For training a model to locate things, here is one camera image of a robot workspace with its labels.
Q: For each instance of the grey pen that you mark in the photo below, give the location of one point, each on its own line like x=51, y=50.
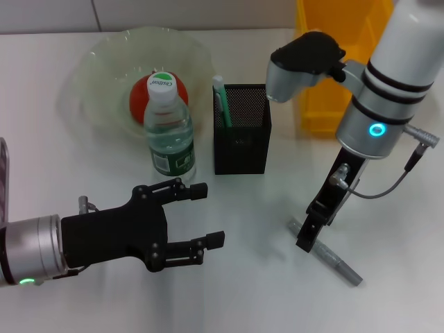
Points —
x=333, y=258

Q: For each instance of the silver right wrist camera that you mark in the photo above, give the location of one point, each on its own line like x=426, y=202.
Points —
x=298, y=69

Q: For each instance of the clear green-label water bottle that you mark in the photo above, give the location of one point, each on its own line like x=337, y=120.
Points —
x=168, y=128

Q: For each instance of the red-orange orange fruit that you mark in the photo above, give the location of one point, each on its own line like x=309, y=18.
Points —
x=137, y=100

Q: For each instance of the silver wrist connector fitting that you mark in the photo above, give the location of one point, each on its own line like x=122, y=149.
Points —
x=340, y=177
x=84, y=204

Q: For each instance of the mint green utility knife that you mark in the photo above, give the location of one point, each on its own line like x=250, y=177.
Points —
x=222, y=100

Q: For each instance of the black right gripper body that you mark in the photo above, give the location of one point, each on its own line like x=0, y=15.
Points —
x=334, y=201

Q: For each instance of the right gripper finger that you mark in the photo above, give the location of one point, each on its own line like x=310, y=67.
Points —
x=310, y=232

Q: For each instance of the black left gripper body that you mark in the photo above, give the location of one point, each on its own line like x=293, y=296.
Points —
x=111, y=232

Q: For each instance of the silver right wrist connector fitting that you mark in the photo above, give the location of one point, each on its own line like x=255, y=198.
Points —
x=340, y=177

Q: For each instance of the pale green glass fruit plate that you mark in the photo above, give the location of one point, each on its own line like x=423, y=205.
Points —
x=104, y=73

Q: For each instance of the yellow plastic storage bin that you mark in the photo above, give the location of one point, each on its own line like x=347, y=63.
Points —
x=322, y=118

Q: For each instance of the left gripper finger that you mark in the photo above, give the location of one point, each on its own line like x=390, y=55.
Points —
x=215, y=240
x=199, y=191

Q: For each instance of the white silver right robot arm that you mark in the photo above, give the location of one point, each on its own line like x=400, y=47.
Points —
x=395, y=69

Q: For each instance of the black mesh pen holder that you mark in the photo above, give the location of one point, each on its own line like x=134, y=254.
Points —
x=239, y=156

